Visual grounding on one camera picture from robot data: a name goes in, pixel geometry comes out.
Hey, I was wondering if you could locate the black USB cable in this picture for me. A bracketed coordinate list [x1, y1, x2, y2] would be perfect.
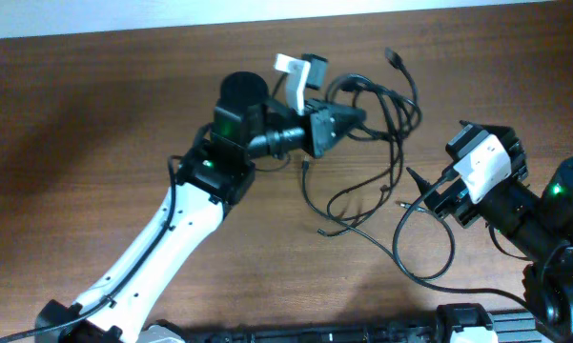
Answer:
[299, 46, 457, 282]

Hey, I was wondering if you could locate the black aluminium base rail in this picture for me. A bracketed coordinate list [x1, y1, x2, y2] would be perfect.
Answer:
[137, 303, 544, 343]

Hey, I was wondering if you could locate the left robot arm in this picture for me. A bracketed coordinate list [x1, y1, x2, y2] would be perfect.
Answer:
[34, 71, 366, 342]

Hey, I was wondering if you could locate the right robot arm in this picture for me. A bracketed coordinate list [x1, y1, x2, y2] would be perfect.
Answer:
[411, 121, 573, 336]

